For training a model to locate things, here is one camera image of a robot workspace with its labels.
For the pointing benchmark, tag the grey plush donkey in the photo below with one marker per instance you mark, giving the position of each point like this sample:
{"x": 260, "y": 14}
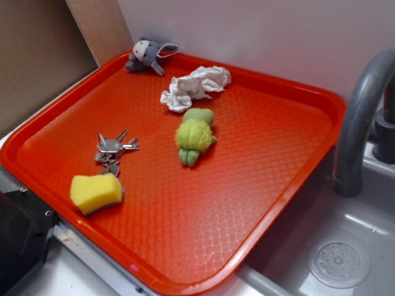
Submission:
{"x": 146, "y": 53}

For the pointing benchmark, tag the brown cardboard panel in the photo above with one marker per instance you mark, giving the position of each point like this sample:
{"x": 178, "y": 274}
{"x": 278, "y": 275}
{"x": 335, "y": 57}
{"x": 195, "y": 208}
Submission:
{"x": 42, "y": 54}

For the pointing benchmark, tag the orange plastic tray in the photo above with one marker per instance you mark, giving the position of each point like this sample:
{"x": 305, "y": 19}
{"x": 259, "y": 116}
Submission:
{"x": 179, "y": 230}

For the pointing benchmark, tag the crumpled white paper towel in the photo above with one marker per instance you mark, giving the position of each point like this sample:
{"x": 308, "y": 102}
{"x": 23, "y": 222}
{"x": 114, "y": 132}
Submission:
{"x": 195, "y": 86}

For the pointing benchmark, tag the grey toy sink basin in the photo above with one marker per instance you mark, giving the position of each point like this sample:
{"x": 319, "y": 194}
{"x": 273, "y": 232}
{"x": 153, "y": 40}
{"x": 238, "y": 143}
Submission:
{"x": 324, "y": 244}

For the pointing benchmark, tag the wooden board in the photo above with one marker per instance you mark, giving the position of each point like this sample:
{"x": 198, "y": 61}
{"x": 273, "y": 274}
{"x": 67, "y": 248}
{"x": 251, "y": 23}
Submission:
{"x": 103, "y": 28}

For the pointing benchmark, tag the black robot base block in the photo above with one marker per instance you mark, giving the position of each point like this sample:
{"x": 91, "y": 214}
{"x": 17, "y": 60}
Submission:
{"x": 27, "y": 225}

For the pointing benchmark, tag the silver key bunch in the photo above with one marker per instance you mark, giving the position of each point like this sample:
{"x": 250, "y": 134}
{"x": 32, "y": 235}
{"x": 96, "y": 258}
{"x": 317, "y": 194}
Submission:
{"x": 110, "y": 151}

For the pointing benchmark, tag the grey toy faucet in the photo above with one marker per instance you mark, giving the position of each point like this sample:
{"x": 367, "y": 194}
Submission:
{"x": 366, "y": 99}

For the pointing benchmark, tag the yellow sponge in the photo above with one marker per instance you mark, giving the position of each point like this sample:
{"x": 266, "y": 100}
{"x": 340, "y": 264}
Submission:
{"x": 92, "y": 193}

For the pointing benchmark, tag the green plush turtle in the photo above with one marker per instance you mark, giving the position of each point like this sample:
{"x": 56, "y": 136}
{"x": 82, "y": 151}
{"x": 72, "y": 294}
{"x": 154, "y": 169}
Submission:
{"x": 194, "y": 135}

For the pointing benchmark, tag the dark grey faucet handle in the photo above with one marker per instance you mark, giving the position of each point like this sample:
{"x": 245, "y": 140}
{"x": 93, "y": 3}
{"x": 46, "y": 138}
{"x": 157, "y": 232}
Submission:
{"x": 383, "y": 150}

